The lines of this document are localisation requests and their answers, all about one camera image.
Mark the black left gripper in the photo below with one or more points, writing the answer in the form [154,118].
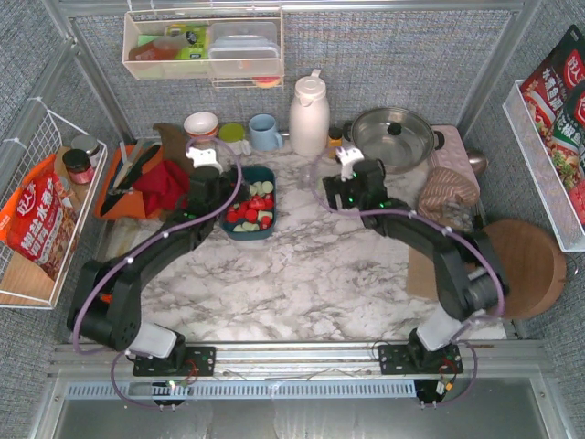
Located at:
[227,181]

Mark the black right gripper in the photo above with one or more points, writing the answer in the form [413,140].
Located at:
[336,187]

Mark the green coffee capsule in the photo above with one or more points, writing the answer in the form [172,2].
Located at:
[264,214]
[267,187]
[249,226]
[255,188]

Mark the teal storage basket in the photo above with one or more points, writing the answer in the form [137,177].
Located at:
[235,215]

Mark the steel pot with lid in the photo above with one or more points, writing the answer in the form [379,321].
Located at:
[399,138]

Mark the striped pink cloth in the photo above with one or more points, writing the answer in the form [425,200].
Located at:
[447,198]

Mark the brown cardboard square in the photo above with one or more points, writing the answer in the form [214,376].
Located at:
[421,281]

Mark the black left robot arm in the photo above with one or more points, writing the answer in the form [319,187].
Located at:
[106,309]

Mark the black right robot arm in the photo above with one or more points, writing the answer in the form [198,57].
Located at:
[470,280]

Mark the red coffee capsule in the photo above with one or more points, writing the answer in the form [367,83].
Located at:
[258,203]
[251,215]
[265,223]

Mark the right white mesh basket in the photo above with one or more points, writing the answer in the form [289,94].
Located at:
[561,214]

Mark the red cloth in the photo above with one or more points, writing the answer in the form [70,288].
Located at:
[164,187]

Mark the brown cloth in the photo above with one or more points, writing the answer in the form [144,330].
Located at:
[174,142]

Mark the green lid white cup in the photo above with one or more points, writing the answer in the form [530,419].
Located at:
[233,134]

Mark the white orange striped bowl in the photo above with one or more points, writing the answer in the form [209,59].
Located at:
[201,124]

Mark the light blue mug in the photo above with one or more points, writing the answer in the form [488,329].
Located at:
[264,134]

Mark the black knife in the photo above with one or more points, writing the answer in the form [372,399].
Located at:
[140,159]

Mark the orange tray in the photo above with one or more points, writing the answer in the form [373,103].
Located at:
[114,203]

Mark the white thermos jug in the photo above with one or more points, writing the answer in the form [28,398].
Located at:
[309,116]

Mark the pink egg tray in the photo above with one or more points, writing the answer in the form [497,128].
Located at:
[452,155]

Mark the steel ladle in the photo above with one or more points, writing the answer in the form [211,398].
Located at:
[478,161]

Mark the dark lid jar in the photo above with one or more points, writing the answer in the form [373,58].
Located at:
[78,166]

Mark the clear plastic food container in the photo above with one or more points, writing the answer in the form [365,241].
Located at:
[244,49]

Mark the green snack packet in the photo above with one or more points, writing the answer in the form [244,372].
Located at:
[196,35]

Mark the orange seasoning bag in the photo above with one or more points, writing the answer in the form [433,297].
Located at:
[35,221]

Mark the round wooden cutting board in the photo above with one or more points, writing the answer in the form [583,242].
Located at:
[534,265]

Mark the red seasoning packet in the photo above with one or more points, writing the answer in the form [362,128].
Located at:
[554,96]

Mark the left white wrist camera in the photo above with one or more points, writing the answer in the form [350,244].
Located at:
[204,157]

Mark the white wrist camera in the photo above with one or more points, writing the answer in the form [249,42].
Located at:
[348,156]
[204,157]

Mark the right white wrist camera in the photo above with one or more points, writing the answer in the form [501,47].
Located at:
[348,156]

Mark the white wall basket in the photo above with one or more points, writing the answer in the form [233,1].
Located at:
[150,55]

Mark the left white wire basket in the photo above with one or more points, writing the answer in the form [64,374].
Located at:
[23,283]

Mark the aluminium front rail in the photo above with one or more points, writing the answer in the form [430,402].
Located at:
[322,360]

